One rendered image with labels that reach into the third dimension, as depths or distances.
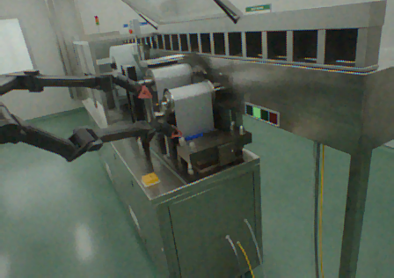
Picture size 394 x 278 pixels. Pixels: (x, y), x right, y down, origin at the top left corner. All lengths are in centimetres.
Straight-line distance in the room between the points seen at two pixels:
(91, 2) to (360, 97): 646
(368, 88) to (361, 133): 16
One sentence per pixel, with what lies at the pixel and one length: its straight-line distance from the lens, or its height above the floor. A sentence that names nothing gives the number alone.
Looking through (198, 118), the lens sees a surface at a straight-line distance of 163.
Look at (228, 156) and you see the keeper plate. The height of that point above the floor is 95.
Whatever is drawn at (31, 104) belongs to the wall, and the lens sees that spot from 707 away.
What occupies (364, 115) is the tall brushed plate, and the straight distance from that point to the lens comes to 111.
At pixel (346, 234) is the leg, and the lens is 160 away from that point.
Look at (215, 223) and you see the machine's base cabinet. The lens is 165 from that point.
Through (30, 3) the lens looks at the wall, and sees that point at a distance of 697.
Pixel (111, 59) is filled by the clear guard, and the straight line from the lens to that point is 247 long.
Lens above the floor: 166
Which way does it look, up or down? 21 degrees down
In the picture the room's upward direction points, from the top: 7 degrees counter-clockwise
